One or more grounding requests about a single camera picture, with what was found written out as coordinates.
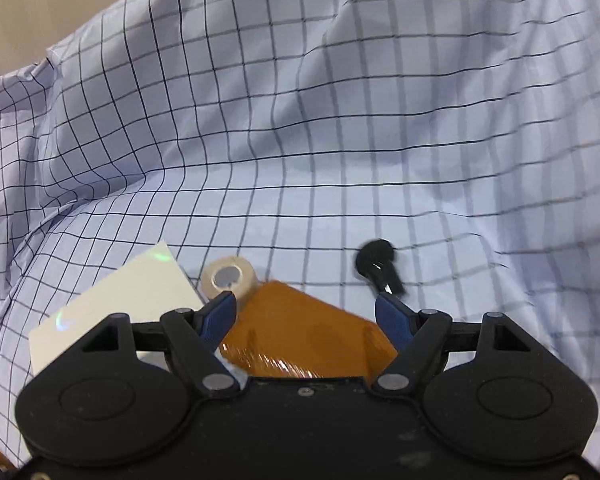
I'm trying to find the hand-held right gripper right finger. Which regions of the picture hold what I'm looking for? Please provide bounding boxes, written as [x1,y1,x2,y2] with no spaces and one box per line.
[373,292,536,398]

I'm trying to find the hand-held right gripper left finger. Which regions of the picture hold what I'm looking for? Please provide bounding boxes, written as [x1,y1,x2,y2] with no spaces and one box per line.
[75,290,242,401]

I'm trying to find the brown leather wallet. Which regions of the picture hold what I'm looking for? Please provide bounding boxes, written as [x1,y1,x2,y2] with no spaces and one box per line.
[217,280,398,378]

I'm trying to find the beige tape roll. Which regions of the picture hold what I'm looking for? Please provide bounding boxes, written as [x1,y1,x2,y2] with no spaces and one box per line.
[201,256,258,306]

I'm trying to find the black stopper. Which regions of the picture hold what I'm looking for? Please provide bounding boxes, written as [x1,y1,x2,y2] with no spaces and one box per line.
[355,239,407,297]

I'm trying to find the white phone box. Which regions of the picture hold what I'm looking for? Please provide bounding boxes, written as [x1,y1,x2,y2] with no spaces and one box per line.
[28,241,206,376]

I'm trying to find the white black checked sheet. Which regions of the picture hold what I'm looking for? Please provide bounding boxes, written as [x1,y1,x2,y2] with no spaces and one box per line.
[0,0,600,466]

